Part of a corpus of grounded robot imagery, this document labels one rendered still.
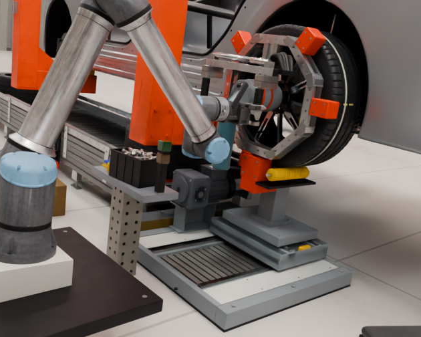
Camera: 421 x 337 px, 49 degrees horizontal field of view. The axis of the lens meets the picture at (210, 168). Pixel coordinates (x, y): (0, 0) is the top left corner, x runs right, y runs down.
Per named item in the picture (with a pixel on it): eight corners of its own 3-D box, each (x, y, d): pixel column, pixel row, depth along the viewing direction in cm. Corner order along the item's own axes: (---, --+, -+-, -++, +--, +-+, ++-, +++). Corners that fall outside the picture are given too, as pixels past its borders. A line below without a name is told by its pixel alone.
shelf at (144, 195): (178, 199, 187) (179, 192, 186) (142, 203, 176) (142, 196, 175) (125, 170, 218) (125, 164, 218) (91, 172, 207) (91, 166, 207)
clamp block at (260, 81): (277, 89, 187) (279, 76, 186) (261, 87, 182) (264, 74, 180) (268, 87, 191) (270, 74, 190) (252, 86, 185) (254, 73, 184)
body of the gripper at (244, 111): (236, 121, 187) (214, 120, 179) (240, 99, 185) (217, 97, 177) (250, 124, 181) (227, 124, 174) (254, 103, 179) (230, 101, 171)
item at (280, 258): (325, 259, 235) (329, 241, 233) (277, 273, 212) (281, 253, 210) (256, 224, 272) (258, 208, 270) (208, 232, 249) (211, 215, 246)
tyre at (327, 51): (317, 192, 229) (395, 75, 196) (286, 196, 214) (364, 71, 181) (242, 116, 267) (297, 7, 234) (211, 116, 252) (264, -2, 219)
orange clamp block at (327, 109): (319, 115, 197) (337, 119, 191) (307, 114, 192) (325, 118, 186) (322, 98, 195) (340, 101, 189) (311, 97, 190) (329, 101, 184)
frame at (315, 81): (307, 169, 202) (332, 40, 189) (297, 170, 198) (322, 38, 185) (225, 140, 241) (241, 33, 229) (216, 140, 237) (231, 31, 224)
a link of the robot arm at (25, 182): (-4, 227, 121) (1, 162, 118) (-8, 206, 136) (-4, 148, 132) (57, 227, 129) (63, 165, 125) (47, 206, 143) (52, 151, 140)
